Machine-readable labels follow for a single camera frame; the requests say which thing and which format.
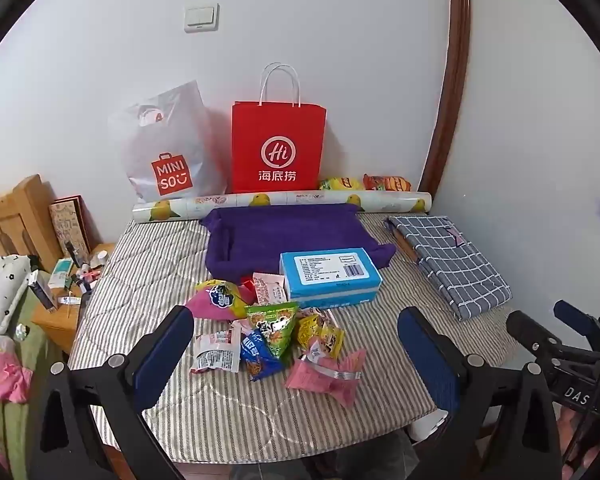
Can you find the green snack packet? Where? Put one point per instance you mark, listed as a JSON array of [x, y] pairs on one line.
[[272, 327]]

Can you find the red paper bag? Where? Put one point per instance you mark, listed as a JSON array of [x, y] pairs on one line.
[[277, 130]]

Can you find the lemon print paper roll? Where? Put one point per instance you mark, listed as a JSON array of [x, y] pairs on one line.
[[300, 201]]

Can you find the red small snack packet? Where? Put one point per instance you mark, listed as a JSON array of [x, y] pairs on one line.
[[247, 287]]

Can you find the yellow chip bag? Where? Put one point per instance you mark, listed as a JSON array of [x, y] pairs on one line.
[[340, 183]]

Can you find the patterned flat box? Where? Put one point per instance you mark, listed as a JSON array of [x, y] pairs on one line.
[[70, 225]]

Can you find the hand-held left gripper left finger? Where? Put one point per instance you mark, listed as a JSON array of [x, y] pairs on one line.
[[162, 355]]

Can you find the green bedsheet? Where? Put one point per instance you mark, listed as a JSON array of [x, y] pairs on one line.
[[35, 340]]

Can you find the blue snack packet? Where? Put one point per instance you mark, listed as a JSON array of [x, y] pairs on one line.
[[260, 357]]

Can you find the white black-dotted pillow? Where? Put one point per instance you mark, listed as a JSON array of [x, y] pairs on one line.
[[2, 285]]

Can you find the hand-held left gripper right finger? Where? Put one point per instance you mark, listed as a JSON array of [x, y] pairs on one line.
[[425, 360]]

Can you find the silver metal band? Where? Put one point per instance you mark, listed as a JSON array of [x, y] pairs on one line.
[[332, 373]]

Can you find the blue cardboard box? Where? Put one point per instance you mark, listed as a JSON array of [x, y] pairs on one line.
[[330, 275]]

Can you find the pink yellow snack packet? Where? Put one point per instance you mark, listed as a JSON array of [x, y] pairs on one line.
[[215, 302]]

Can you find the plain yellow snack packet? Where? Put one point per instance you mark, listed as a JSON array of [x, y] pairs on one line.
[[307, 327]]

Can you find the striped mattress pad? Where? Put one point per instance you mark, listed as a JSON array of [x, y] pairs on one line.
[[150, 260]]

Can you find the wooden boxes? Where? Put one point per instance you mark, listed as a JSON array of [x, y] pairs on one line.
[[15, 215]]

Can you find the white light switch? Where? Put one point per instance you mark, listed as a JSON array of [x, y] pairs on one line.
[[201, 18]]

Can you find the white plastic shopping bag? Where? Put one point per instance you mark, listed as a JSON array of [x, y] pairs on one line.
[[170, 135]]

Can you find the pink printed blanket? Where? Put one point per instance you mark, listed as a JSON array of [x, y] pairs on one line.
[[2, 370]]

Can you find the dark pump bottle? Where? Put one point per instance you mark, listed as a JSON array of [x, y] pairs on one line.
[[73, 252]]

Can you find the brown folded mat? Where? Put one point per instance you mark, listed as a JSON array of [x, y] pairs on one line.
[[405, 246]]

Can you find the white red snack packet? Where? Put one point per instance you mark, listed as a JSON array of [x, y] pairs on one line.
[[215, 352]]

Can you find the dark blue slim box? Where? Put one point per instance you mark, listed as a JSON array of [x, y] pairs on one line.
[[42, 291]]

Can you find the brown wooden door frame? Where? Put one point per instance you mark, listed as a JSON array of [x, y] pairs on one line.
[[452, 60]]

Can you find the purple towel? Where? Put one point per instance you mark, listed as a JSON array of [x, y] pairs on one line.
[[280, 230]]

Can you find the white green tube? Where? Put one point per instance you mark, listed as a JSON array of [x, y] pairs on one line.
[[60, 274]]

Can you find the white plastic object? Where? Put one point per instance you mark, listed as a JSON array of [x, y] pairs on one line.
[[429, 424]]

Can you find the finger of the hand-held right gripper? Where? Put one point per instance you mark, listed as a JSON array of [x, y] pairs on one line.
[[577, 316], [535, 332]]

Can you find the pink white pastry packet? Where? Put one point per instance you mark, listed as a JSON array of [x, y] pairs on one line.
[[270, 289]]

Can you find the wooden nightstand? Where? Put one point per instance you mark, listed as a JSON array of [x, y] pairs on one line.
[[60, 322]]

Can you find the grey checked folded cloth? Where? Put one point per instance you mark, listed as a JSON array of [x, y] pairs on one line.
[[450, 260]]

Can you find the white small jar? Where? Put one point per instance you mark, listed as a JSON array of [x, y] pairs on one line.
[[100, 258]]

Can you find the yellow black-lettered snack packet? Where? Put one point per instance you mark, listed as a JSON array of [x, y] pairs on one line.
[[330, 341]]

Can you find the orange chip bag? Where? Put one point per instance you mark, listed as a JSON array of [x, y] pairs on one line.
[[387, 183]]

